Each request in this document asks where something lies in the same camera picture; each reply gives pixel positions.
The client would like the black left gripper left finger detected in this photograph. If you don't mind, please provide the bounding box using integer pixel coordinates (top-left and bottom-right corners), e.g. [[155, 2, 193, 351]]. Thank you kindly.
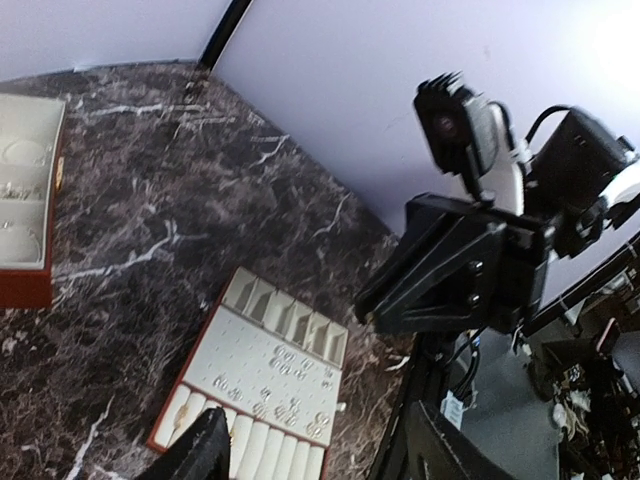
[[137, 407, 230, 480]]

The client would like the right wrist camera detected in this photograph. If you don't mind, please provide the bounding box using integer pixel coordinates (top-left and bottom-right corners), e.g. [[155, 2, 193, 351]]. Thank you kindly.
[[413, 72, 532, 215]]

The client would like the right black frame post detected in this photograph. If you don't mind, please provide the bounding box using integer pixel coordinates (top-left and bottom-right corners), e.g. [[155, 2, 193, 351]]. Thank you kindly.
[[198, 0, 253, 71]]

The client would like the red wooden jewelry box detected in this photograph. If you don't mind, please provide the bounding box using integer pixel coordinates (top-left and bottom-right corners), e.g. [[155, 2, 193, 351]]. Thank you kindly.
[[1, 93, 66, 309]]

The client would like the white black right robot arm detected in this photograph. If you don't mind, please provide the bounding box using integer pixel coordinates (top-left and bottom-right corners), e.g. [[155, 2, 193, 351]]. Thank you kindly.
[[354, 108, 639, 335]]

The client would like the red jewelry tray insert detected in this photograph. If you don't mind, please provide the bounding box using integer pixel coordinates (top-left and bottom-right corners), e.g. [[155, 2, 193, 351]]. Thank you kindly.
[[147, 267, 349, 479]]

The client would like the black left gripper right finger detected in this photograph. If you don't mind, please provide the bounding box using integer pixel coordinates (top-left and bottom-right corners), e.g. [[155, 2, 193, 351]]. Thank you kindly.
[[405, 401, 513, 480]]

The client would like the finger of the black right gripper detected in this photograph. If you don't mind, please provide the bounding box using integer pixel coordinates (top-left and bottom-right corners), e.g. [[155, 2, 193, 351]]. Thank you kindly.
[[354, 209, 505, 335]]

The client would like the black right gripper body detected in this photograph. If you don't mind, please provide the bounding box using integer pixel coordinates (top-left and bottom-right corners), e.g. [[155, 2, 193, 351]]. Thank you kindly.
[[406, 194, 555, 333]]

